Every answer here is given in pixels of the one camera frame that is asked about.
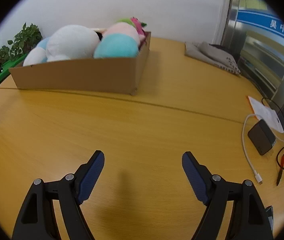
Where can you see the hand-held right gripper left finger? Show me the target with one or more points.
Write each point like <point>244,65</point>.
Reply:
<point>90,173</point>

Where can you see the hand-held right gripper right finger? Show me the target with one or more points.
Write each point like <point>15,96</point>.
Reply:
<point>194,173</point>

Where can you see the light blue plush toy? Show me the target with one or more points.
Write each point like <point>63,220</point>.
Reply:
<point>36,56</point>

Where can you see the brown cardboard box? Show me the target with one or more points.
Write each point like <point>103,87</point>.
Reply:
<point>82,75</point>

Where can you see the white panda plush toy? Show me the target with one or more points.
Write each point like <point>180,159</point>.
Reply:
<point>73,41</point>

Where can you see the pink teal pig plush toy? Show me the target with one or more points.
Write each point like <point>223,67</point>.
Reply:
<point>117,46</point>

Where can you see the magenta bear plush toy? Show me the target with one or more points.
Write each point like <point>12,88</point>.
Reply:
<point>141,33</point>

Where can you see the dark grey power adapter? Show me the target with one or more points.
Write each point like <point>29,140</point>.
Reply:
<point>260,137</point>

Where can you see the green potted plant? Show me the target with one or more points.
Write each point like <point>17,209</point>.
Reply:
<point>19,41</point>

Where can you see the black smartphone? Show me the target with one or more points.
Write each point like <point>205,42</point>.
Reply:
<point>269,216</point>

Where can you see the red black pen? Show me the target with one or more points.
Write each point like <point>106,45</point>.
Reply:
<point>281,167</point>

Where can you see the grey tote bag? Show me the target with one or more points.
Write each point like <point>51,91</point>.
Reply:
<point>214,55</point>

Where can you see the metal-framed glass door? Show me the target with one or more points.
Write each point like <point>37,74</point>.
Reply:
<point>261,42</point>

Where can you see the yellow sticky note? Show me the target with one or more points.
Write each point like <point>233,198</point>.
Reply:
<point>264,5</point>
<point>256,4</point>
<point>249,4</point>

